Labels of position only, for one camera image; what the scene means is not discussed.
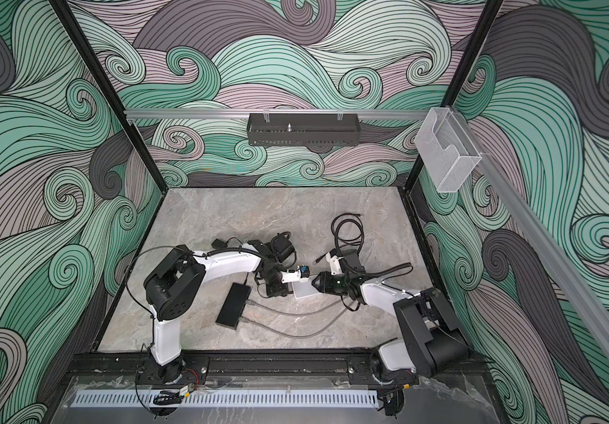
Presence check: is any black coiled cable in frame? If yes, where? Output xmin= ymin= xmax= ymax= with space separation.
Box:
xmin=313 ymin=211 xmax=366 ymax=265

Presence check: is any black power adapter with cable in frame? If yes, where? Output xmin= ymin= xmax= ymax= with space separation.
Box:
xmin=207 ymin=237 xmax=254 ymax=256

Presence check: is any black wall tray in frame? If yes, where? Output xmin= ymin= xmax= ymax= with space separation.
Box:
xmin=246 ymin=113 xmax=361 ymax=148

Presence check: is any grey ethernet cable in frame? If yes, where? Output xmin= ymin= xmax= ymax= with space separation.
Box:
xmin=240 ymin=296 xmax=350 ymax=340

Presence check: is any aluminium wall rail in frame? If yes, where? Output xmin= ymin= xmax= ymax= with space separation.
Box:
xmin=123 ymin=108 xmax=433 ymax=122

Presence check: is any white network switch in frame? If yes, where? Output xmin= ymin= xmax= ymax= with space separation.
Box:
xmin=291 ymin=279 xmax=320 ymax=300

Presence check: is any white slotted cable duct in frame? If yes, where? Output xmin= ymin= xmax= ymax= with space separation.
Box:
xmin=70 ymin=389 xmax=380 ymax=409

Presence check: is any black network switch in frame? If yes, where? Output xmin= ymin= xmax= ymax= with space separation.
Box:
xmin=215 ymin=283 xmax=251 ymax=330

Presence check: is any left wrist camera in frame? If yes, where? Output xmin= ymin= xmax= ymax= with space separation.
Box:
xmin=282 ymin=266 xmax=310 ymax=284

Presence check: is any clear plastic wall holder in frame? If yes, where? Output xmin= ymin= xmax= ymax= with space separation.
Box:
xmin=415 ymin=107 xmax=481 ymax=194

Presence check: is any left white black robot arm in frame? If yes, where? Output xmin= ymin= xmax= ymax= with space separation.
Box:
xmin=143 ymin=232 xmax=297 ymax=369

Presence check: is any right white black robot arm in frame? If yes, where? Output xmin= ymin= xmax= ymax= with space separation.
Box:
xmin=312 ymin=249 xmax=471 ymax=377

